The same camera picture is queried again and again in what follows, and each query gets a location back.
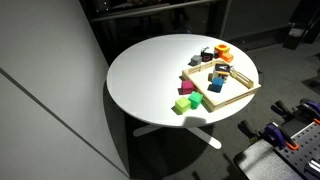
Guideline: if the pink cube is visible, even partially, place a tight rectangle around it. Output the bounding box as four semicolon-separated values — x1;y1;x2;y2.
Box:
181;80;194;94

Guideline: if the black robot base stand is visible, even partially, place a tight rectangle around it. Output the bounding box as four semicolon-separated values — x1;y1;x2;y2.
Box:
234;140;304;180

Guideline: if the lime green cube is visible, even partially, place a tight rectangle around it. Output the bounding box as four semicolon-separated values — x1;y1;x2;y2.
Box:
175;97;191;114

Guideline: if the grey cube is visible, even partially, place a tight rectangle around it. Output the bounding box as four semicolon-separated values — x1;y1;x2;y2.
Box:
191;55;202;66

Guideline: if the blue cube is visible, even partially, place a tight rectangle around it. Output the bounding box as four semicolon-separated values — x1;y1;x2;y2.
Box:
211;77;224;93

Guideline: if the orange cube with hole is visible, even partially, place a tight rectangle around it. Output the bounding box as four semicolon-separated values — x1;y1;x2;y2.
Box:
214;44;230;57

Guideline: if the wooden tray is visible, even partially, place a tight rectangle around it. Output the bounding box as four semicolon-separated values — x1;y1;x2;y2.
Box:
182;60;261;112

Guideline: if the white round table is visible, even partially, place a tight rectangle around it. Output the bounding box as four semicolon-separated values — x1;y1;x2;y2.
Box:
106;34;260;149

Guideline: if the black yellow checkered block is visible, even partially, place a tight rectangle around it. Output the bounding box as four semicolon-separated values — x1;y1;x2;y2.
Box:
212;64;231;81

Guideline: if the small orange block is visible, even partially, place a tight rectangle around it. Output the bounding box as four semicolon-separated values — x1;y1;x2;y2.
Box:
221;53;234;63

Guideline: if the near purple spring clamp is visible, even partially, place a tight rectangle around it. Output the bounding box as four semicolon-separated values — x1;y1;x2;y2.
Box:
238;120;299;150

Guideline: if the purple spring clamp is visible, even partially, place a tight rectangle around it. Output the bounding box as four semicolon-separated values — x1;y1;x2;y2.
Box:
271;98;320;124
238;120;299;150

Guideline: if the far purple spring clamp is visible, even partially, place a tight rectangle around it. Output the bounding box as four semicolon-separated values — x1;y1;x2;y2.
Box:
271;98;320;124

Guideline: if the black perforated breadboard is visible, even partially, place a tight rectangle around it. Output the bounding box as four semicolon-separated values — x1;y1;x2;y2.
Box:
274;123;320;180

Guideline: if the silver aluminium extrusion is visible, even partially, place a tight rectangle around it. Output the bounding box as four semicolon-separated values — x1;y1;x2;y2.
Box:
304;159;320;178

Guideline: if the black cube with red ring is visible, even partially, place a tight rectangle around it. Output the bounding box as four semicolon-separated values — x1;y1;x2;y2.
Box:
200;48;213;62

